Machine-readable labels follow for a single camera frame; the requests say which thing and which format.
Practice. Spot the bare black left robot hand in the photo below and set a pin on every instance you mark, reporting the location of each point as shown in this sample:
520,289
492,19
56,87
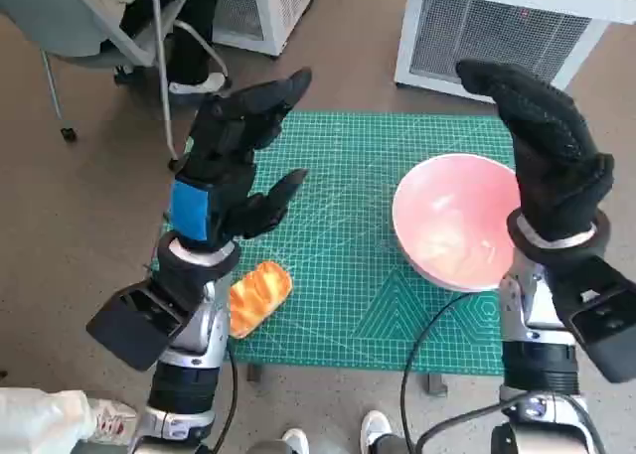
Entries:
223,141

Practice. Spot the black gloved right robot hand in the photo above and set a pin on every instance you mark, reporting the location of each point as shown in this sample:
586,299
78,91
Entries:
551,166

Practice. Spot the pink bowl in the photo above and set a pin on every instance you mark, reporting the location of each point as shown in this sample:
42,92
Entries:
447,225

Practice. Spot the orange toy bread loaf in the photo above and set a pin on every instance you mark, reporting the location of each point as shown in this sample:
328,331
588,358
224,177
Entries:
258,295

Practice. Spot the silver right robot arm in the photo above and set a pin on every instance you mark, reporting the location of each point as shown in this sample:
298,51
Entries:
536,354

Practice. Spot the seated person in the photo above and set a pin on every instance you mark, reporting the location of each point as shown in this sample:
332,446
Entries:
191,51

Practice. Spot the large white mesh cabinet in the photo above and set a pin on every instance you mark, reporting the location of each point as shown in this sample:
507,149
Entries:
497,32

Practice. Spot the small white mesh cabinet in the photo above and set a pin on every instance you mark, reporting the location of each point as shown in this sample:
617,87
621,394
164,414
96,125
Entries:
278,7

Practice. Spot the green cutting mat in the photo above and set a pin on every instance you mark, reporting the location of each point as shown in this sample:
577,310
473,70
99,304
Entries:
343,225

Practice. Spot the grey wheeled chair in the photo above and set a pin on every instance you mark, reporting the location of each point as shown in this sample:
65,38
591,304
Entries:
74,22

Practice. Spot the person with white shoes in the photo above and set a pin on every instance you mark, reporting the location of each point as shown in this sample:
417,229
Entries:
375,426

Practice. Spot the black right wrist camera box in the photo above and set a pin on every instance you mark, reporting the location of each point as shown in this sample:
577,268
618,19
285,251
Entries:
603,320

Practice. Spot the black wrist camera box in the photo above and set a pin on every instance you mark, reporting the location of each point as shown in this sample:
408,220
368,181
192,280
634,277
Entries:
131,325
603,320

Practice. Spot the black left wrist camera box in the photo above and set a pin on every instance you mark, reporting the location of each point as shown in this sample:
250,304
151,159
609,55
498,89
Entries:
131,325

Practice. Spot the dark table leg bracket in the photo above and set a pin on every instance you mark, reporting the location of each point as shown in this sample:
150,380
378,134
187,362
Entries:
254,373
434,384

